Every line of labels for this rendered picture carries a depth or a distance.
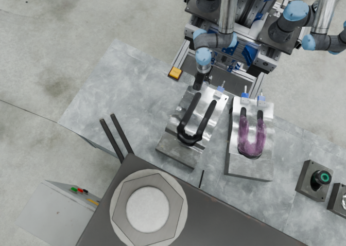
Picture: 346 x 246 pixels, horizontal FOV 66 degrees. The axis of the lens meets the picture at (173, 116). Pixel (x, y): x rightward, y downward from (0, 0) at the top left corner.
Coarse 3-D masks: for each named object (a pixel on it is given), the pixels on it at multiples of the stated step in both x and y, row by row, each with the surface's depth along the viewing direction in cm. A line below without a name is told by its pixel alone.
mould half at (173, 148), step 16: (192, 80) 169; (192, 96) 166; (208, 96) 166; (224, 96) 167; (176, 112) 160; (176, 128) 154; (192, 128) 155; (208, 128) 158; (160, 144) 158; (176, 144) 159; (176, 160) 159; (192, 160) 156
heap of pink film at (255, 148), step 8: (240, 120) 162; (240, 128) 158; (248, 128) 159; (256, 128) 160; (264, 128) 159; (240, 136) 157; (248, 136) 159; (256, 136) 158; (264, 136) 158; (240, 144) 158; (248, 144) 158; (256, 144) 157; (264, 144) 159; (248, 152) 156; (256, 152) 157
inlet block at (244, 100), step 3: (246, 87) 173; (243, 93) 170; (246, 93) 170; (243, 96) 170; (246, 96) 170; (240, 99) 170; (243, 99) 168; (246, 99) 168; (249, 99) 168; (240, 102) 169; (243, 102) 167; (246, 102) 167
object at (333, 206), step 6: (336, 186) 159; (342, 186) 157; (336, 192) 156; (342, 192) 155; (330, 198) 159; (336, 198) 154; (342, 198) 156; (330, 204) 156; (336, 204) 153; (342, 204) 155; (330, 210) 157; (336, 210) 152; (342, 210) 152; (342, 216) 155
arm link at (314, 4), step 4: (316, 0) 145; (340, 0) 134; (312, 4) 147; (316, 4) 143; (336, 4) 137; (312, 8) 145; (316, 8) 142; (312, 12) 145; (312, 16) 145; (312, 20) 147; (308, 24) 149
